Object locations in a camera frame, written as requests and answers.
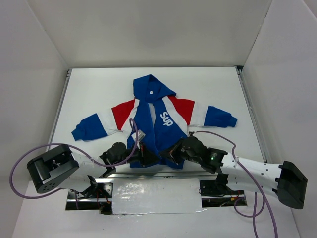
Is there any blue white red hooded jacket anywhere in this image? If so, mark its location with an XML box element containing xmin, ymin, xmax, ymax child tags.
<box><xmin>71</xmin><ymin>74</ymin><xmax>237</xmax><ymax>156</ymax></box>

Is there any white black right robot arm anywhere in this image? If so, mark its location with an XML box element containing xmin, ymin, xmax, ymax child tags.
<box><xmin>160</xmin><ymin>136</ymin><xmax>308</xmax><ymax>209</ymax></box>

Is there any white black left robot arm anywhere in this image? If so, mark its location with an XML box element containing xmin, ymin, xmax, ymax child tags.
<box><xmin>27</xmin><ymin>142</ymin><xmax>160</xmax><ymax>198</ymax></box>

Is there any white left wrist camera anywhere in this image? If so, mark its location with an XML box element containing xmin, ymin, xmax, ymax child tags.
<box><xmin>131</xmin><ymin>129</ymin><xmax>145</xmax><ymax>142</ymax></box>

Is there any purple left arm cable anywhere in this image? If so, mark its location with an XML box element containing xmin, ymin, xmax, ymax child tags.
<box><xmin>9</xmin><ymin>118</ymin><xmax>139</xmax><ymax>199</ymax></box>

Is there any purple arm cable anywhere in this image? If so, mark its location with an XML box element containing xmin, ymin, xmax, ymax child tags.
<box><xmin>189</xmin><ymin>130</ymin><xmax>279</xmax><ymax>238</ymax></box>
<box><xmin>9</xmin><ymin>118</ymin><xmax>139</xmax><ymax>199</ymax></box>

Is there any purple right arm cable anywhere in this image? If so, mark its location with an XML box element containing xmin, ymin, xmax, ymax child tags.
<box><xmin>189</xmin><ymin>130</ymin><xmax>279</xmax><ymax>238</ymax></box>

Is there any aluminium table frame rail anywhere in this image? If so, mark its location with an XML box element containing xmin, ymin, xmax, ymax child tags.
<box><xmin>37</xmin><ymin>65</ymin><xmax>280</xmax><ymax>180</ymax></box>

